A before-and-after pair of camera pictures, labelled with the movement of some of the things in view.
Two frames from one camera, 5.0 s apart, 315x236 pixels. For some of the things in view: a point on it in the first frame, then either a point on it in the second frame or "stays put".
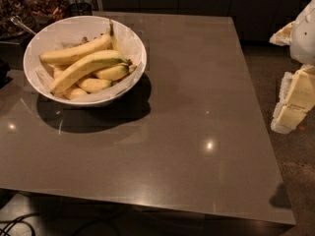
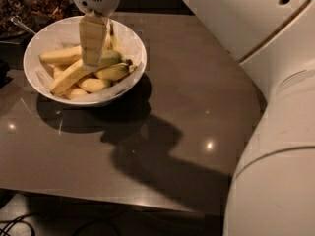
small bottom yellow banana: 72,92 stays put
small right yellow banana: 116,72 stays put
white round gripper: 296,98 to 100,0
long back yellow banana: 104,42 stays put
